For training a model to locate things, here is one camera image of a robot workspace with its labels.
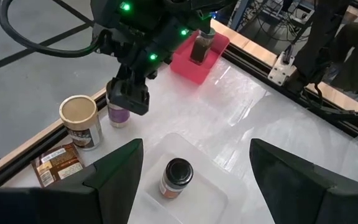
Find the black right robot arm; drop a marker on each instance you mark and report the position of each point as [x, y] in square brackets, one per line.
[113, 15]

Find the white mounting bracket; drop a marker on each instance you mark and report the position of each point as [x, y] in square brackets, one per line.
[280, 70]

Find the black lid orange label jar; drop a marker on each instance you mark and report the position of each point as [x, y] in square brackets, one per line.
[176, 178]

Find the tan lid spice jar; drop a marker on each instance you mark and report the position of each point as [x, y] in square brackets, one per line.
[81, 121]

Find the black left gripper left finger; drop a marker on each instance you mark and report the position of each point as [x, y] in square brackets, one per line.
[73, 193]

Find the small translucent plastic bin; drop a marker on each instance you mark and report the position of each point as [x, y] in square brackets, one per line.
[204, 193]

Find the green label spice jar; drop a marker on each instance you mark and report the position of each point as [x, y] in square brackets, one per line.
[201, 46]

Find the brown spice packet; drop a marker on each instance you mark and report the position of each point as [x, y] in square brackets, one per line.
[57, 165]

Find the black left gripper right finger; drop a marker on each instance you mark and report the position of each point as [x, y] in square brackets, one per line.
[306, 193]

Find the pink plastic bin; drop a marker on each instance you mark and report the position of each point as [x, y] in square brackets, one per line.
[194, 70]

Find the black lid purple label jar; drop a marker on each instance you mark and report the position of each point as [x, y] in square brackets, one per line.
[117, 116]

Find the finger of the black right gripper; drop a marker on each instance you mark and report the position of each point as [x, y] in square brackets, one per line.
[129, 96]

